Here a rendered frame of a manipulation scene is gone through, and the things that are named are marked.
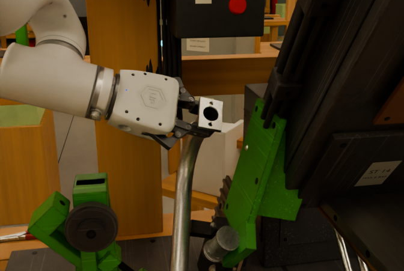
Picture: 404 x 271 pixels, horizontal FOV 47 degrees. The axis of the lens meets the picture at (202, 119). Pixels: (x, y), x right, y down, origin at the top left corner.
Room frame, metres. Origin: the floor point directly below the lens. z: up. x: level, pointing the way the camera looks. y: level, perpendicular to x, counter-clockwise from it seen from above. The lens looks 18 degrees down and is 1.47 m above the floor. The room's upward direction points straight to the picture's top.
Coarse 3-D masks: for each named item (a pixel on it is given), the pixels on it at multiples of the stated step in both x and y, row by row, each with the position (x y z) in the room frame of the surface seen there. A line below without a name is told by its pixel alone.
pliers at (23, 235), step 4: (24, 232) 0.96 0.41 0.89; (28, 232) 0.96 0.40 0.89; (0, 236) 0.94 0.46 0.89; (4, 236) 0.94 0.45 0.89; (8, 236) 0.94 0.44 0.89; (12, 236) 0.94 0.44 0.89; (16, 236) 0.94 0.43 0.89; (20, 236) 0.94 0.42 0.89; (24, 236) 0.94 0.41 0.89; (28, 236) 0.94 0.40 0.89; (32, 236) 0.94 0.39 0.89; (0, 240) 0.93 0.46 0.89; (4, 240) 0.93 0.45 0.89; (8, 240) 0.93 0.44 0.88; (12, 240) 0.93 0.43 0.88
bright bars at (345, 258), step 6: (336, 234) 0.64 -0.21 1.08; (336, 240) 0.64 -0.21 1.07; (342, 240) 0.63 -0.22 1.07; (342, 246) 0.62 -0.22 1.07; (342, 252) 0.62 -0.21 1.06; (342, 258) 0.61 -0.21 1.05; (348, 258) 0.61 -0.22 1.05; (360, 258) 0.61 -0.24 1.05; (348, 264) 0.60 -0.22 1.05; (360, 264) 0.61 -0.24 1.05; (348, 270) 0.60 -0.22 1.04; (360, 270) 0.61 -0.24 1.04; (366, 270) 0.60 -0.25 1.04
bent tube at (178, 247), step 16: (208, 112) 0.75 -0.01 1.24; (208, 128) 0.70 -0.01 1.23; (192, 144) 0.77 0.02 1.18; (192, 160) 0.78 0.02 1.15; (192, 176) 0.78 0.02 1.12; (176, 192) 0.75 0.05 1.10; (176, 208) 0.72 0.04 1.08; (176, 224) 0.70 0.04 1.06; (176, 240) 0.68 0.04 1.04; (176, 256) 0.66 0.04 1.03
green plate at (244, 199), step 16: (256, 112) 0.72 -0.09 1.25; (256, 128) 0.70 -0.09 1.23; (272, 128) 0.64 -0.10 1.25; (256, 144) 0.68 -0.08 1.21; (272, 144) 0.63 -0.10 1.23; (240, 160) 0.72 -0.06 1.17; (256, 160) 0.66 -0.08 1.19; (272, 160) 0.63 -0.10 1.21; (240, 176) 0.70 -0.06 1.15; (256, 176) 0.64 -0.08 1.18; (272, 176) 0.64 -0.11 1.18; (240, 192) 0.68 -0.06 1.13; (256, 192) 0.62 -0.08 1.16; (272, 192) 0.64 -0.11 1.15; (288, 192) 0.64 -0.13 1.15; (224, 208) 0.73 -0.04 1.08; (240, 208) 0.66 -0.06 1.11; (256, 208) 0.62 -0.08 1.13; (272, 208) 0.64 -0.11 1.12; (288, 208) 0.64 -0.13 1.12
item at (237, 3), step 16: (176, 0) 0.87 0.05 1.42; (192, 0) 0.88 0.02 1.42; (208, 0) 0.88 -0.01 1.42; (224, 0) 0.89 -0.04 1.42; (240, 0) 0.89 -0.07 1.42; (256, 0) 0.90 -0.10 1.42; (176, 16) 0.87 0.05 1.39; (192, 16) 0.88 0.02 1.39; (208, 16) 0.88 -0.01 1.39; (224, 16) 0.89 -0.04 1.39; (240, 16) 0.90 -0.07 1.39; (256, 16) 0.90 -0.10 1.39; (176, 32) 0.88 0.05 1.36; (192, 32) 0.88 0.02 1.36; (208, 32) 0.88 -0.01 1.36; (224, 32) 0.89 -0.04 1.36; (240, 32) 0.90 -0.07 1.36; (256, 32) 0.90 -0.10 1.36
